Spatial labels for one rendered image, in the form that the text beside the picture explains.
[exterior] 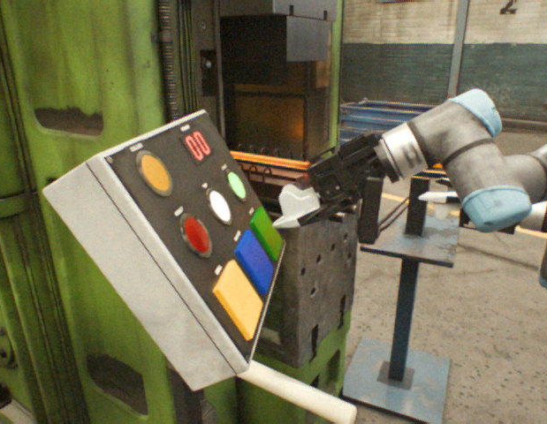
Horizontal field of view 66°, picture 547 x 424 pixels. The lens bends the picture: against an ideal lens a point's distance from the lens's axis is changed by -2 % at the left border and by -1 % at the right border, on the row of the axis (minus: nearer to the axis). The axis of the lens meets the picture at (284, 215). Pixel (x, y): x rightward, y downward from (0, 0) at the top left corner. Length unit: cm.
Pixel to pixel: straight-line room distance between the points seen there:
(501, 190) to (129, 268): 45
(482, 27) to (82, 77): 827
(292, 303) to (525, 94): 785
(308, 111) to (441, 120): 81
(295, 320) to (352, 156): 62
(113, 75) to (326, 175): 47
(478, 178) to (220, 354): 39
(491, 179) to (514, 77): 815
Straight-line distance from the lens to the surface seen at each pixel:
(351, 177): 64
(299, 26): 104
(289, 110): 142
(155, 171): 49
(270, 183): 107
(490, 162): 61
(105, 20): 90
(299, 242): 103
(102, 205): 45
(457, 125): 62
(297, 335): 118
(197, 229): 51
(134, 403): 139
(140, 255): 46
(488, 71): 887
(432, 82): 926
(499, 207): 59
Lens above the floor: 129
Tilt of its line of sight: 21 degrees down
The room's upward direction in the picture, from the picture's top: straight up
